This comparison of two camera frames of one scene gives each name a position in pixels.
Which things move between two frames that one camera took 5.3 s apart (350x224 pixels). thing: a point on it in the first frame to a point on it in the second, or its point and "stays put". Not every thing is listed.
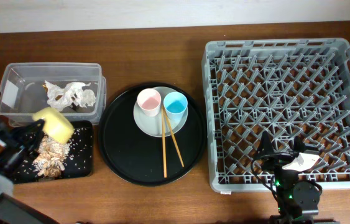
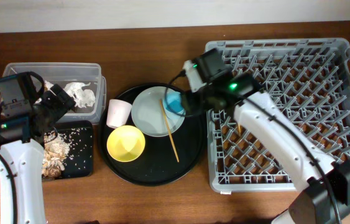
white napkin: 71,94 stays put
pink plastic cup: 149,99 to 117,113
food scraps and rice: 51,162 stays put
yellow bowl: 56,126 to 125,144
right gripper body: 280,160 to 191,101
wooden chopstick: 173,136 to 168,130
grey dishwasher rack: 309,88 stays put
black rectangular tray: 80,163 stays put
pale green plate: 152,126 stays put
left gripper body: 10,158 to 55,111
